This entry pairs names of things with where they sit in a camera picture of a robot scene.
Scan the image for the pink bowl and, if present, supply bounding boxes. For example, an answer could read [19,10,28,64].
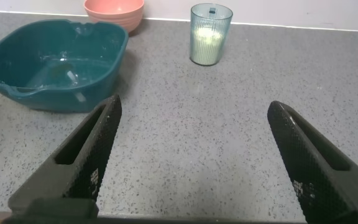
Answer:
[83,0,145,34]

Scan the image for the teal plastic basin tray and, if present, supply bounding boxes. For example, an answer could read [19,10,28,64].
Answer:
[0,19,129,113]

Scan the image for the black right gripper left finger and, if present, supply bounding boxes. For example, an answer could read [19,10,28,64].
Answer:
[7,94,122,218]

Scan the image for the ribbed transparent teal cup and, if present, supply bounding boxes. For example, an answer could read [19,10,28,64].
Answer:
[189,2,234,67]

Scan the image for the pale yellow powder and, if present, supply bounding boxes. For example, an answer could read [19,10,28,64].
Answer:
[191,26,224,65]

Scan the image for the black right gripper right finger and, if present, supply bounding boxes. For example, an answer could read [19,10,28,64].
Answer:
[267,100,358,224]

